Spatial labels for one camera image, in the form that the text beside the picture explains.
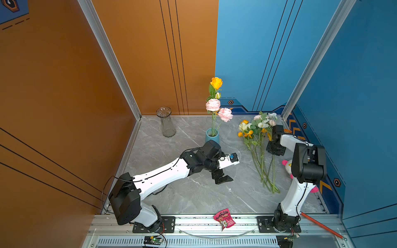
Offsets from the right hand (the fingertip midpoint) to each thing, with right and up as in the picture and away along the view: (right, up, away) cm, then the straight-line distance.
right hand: (272, 151), depth 100 cm
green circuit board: (-67, -37, -30) cm, 82 cm away
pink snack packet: (-35, -29, -26) cm, 52 cm away
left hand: (-32, -4, -26) cm, 42 cm away
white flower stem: (+4, +24, +10) cm, 26 cm away
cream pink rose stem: (-16, +16, +8) cm, 24 cm away
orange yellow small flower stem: (-15, +12, +2) cm, 19 cm away
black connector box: (-8, -38, -29) cm, 48 cm away
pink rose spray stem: (-7, -19, -18) cm, 26 cm away
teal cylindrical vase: (-40, +12, -15) cm, 44 cm away
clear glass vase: (-71, +15, +12) cm, 74 cm away
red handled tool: (+8, -30, -26) cm, 40 cm away
